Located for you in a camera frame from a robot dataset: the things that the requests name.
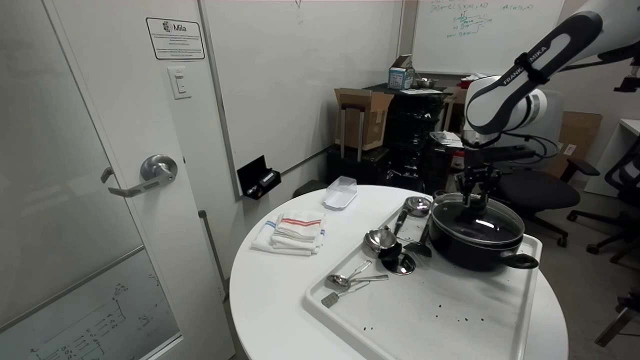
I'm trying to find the steel spoon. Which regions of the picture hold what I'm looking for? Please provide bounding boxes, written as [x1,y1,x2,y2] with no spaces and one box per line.
[363,227,399,257]

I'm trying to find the wooden shelf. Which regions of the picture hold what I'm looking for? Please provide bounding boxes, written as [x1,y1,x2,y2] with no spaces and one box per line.
[439,85,473,136]

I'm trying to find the open cardboard box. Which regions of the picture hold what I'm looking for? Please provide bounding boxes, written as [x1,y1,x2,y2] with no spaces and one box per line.
[332,86,397,154]

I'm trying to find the long steel ladle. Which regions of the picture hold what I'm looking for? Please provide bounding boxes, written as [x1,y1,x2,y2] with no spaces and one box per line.
[391,195,436,236]

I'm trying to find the black cabinet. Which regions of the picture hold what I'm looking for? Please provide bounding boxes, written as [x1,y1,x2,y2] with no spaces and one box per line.
[385,88,452,197]

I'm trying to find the white door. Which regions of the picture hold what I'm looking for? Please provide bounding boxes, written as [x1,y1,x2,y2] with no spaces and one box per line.
[0,0,237,360]

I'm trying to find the black office chair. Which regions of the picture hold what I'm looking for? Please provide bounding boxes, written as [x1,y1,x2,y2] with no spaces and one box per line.
[566,138,640,268]

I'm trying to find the black marker holder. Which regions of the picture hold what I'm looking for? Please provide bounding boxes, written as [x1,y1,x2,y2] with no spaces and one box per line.
[237,154,284,203]

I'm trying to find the black cooking pot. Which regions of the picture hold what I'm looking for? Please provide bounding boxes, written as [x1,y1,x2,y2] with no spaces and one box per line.
[427,199,540,274]

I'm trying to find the glass lid with black knob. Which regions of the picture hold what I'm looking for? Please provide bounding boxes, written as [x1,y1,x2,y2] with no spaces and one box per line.
[430,193,527,248]

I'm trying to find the gray back office chair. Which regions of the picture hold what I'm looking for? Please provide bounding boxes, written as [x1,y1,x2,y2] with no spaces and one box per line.
[493,132,600,248]

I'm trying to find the black chair base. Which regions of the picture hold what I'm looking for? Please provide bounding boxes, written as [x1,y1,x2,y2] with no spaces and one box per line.
[594,291,640,349]

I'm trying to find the white light switch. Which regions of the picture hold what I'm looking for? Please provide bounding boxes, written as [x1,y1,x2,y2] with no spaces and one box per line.
[167,67,194,103]

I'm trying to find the steel measuring spoons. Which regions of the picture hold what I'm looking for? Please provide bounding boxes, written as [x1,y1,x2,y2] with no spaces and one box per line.
[327,260,391,293]

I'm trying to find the framed whiteboard with writing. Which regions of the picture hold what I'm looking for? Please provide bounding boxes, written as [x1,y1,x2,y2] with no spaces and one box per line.
[411,0,568,82]

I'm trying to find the clear plastic container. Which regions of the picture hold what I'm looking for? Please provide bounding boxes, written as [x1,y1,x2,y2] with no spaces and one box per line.
[322,175,360,213]

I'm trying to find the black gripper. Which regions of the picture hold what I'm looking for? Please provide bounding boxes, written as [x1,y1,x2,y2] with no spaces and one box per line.
[461,162,500,210]

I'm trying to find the flat cardboard sheet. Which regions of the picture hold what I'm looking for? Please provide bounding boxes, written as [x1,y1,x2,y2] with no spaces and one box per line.
[545,111,605,182]

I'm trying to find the silver door handle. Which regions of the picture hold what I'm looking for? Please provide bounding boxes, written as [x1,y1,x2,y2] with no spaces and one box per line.
[101,152,180,200]

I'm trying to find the folded white towel red stripe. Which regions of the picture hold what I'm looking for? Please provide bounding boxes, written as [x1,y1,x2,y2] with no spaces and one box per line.
[251,213,328,259]

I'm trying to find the white papers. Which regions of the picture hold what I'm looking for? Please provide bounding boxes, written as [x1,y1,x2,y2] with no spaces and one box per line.
[430,131,467,151]

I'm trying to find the tissue box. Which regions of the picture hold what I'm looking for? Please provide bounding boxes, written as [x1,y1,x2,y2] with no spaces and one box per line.
[386,55,419,92]

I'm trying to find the white door sign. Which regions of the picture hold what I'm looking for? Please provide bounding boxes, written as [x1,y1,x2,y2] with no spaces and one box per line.
[144,17,209,63]

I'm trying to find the black kitchen utensil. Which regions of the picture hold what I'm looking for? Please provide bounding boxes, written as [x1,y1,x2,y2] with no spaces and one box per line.
[377,243,419,277]

